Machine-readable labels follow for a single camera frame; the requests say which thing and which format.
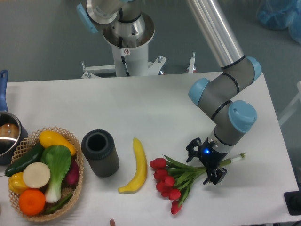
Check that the purple sweet potato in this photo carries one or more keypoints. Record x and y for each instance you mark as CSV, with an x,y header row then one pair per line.
x,y
72,176

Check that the yellow squash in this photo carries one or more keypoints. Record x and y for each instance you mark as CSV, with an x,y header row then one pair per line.
x,y
50,138

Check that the yellow bell pepper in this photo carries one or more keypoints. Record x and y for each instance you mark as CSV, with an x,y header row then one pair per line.
x,y
16,183

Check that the white frame at right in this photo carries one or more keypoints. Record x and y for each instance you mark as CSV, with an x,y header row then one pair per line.
x,y
291,108

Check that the dark grey ribbed vase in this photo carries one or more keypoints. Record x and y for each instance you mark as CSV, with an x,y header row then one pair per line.
x,y
99,149

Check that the yellow plastic banana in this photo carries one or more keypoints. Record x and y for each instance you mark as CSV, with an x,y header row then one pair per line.
x,y
136,183

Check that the black device at edge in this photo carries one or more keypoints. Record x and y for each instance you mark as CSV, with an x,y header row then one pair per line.
x,y
293,202

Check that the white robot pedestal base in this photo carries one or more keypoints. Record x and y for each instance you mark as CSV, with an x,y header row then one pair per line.
x,y
130,49

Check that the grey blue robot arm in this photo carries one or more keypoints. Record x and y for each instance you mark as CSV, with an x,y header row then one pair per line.
x,y
232,118

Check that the orange fruit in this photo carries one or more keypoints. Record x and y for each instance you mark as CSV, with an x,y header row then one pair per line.
x,y
32,202

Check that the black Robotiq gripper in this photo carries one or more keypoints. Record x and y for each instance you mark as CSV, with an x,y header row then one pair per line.
x,y
209,153

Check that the green chili pepper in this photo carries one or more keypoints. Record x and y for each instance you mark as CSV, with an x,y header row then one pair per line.
x,y
59,205

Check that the fingertip at bottom edge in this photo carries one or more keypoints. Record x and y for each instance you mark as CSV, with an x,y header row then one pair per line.
x,y
112,222

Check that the red tulip bouquet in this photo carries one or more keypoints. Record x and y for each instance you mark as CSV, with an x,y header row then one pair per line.
x,y
175,180

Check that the white round radish slice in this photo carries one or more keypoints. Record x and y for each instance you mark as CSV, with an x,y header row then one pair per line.
x,y
36,175

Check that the woven wicker basket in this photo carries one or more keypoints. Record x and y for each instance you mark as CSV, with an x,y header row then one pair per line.
x,y
73,190

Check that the dark green cucumber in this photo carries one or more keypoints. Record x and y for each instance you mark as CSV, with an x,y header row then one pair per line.
x,y
31,156

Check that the green bok choy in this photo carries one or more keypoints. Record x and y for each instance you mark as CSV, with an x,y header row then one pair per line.
x,y
58,160

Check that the blue plastic bag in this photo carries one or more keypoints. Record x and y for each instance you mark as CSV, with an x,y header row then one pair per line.
x,y
281,15

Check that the blue handled saucepan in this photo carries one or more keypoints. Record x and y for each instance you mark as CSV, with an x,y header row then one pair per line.
x,y
12,131

